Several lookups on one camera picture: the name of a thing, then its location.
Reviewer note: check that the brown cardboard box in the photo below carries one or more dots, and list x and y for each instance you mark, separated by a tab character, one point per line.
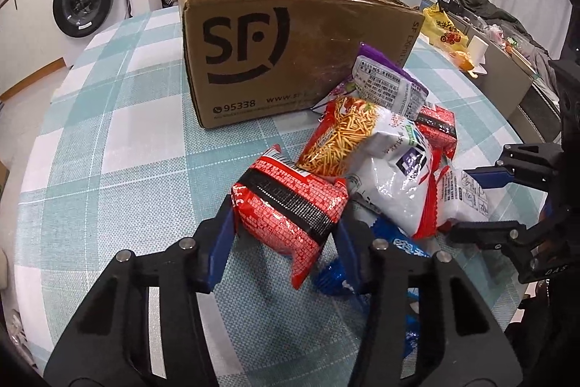
272	51

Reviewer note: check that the large white snack packet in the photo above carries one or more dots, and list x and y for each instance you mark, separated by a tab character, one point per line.
394	183

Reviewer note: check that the dark blue cookie packet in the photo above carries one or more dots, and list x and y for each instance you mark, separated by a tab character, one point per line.
403	244

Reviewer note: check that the teal checked tablecloth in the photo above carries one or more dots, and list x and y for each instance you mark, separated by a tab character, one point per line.
113	119

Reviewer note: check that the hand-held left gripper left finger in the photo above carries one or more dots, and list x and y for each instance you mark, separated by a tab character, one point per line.
222	242

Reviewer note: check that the white paper roll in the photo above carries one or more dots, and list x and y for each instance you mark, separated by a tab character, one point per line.
479	49

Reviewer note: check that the orange fruit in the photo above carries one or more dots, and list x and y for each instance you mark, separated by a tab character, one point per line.
466	61

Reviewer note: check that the small red snack packet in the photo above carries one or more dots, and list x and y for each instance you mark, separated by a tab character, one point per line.
435	124

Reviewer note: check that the yellow plastic bag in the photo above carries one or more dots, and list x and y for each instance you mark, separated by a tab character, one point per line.
446	29

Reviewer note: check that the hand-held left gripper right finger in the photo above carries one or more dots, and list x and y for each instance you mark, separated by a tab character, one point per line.
351	255

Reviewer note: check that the light blue snack packet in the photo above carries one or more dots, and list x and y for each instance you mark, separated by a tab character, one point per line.
413	323

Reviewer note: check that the white kitchen base cabinet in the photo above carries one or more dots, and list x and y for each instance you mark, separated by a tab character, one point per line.
22	33

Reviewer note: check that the white purple-edged candy packet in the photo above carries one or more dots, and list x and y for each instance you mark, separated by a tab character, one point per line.
385	83

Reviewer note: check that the red black-striped snack packet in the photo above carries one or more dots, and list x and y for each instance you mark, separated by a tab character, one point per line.
281	205

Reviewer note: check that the white red-edged snack packet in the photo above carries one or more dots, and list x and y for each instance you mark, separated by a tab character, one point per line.
462	196

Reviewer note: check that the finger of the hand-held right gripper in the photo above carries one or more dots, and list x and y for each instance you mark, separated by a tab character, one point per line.
487	179
485	230

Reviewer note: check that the dark grey blanket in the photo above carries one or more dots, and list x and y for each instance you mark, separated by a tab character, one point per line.
498	15

